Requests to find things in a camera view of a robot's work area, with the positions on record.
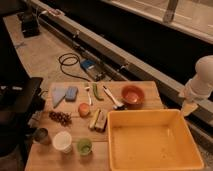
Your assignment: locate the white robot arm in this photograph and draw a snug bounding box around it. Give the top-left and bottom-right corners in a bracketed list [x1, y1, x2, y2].
[179, 55, 213, 116]

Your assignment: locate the green plastic cup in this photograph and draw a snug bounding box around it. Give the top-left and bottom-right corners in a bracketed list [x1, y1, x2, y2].
[77, 138, 92, 156]

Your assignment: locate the white paper cup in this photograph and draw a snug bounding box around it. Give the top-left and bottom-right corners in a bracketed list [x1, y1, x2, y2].
[52, 131, 72, 153]

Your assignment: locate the metal cup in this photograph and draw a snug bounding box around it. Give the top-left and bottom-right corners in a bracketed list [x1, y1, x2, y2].
[34, 128, 51, 145]

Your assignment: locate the yellow plastic bin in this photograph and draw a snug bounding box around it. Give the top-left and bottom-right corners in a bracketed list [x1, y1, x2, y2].
[108, 109, 204, 171]

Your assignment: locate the orange red bowl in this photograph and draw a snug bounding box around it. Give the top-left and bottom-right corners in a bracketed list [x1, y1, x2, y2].
[121, 85, 144, 105]

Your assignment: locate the yellow brown sandwich block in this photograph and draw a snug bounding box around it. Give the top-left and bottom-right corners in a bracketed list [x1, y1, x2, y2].
[88, 109, 107, 132]

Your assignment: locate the green chili pepper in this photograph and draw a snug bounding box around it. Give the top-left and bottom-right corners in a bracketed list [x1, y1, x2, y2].
[92, 83, 104, 101]

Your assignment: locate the blue electronic box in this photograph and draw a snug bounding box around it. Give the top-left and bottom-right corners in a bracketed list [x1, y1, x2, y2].
[80, 59, 105, 81]

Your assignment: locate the orange peach fruit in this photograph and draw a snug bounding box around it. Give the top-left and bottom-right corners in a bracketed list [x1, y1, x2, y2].
[78, 103, 90, 117]

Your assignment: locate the blue sponge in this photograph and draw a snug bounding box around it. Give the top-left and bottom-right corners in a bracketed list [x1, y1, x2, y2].
[65, 87, 78, 101]

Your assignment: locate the wooden cutting board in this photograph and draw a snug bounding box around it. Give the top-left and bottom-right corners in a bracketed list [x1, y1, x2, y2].
[25, 81, 163, 171]

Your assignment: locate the dark grape bunch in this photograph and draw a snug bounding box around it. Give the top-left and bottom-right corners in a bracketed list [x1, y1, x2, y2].
[49, 111, 71, 126]

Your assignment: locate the light blue wedge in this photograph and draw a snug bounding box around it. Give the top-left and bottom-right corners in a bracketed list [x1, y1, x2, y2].
[51, 87, 66, 108]

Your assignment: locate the black chair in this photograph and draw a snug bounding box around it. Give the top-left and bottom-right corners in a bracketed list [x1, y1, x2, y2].
[0, 76, 46, 158]

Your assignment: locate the black device on floor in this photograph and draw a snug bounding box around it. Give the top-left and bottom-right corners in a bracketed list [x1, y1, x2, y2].
[18, 12, 40, 38]

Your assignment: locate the black coiled cable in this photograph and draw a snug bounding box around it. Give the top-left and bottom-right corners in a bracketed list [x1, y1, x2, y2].
[58, 52, 91, 82]

